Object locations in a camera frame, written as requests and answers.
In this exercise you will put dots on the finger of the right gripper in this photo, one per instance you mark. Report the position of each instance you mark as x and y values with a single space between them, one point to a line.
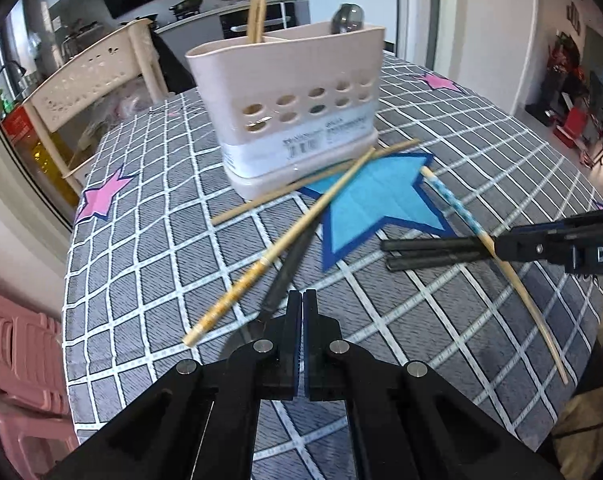
586 220
578 250

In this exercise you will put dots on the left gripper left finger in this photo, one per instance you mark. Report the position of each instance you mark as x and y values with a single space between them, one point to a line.
228 395

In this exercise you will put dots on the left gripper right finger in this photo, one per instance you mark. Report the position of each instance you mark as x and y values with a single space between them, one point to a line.
373 392

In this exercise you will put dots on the dark metal spoon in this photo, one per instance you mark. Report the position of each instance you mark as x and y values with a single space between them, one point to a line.
349 17

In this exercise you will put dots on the kitchen counter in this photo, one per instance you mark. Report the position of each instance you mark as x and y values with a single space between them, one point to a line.
223 10

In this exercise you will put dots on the patterned bamboo chopstick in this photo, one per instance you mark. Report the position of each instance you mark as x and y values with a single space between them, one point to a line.
252 275

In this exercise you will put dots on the blue dotted chopstick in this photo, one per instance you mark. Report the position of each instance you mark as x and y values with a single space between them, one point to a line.
507 270

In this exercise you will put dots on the black chopstick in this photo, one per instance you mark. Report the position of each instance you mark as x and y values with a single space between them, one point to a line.
450 244
428 260

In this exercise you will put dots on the grey checked tablecloth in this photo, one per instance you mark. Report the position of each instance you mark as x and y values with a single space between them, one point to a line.
141 272

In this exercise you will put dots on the plain wooden chopstick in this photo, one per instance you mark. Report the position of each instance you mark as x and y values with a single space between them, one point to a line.
297 185

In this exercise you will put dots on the blue star sticker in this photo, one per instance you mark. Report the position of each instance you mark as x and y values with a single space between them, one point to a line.
387 190

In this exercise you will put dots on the pink plastic stool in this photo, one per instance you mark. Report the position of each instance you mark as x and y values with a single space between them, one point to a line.
33 384

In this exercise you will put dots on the beige utensil holder caddy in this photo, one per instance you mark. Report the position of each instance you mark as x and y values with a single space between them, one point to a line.
301 100

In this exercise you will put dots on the white perforated chair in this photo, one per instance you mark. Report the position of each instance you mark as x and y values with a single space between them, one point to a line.
114 60

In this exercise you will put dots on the chopstick standing in caddy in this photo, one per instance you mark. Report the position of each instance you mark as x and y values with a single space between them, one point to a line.
251 21

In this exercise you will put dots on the black handled utensil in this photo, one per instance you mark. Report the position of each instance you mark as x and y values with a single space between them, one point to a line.
276 293

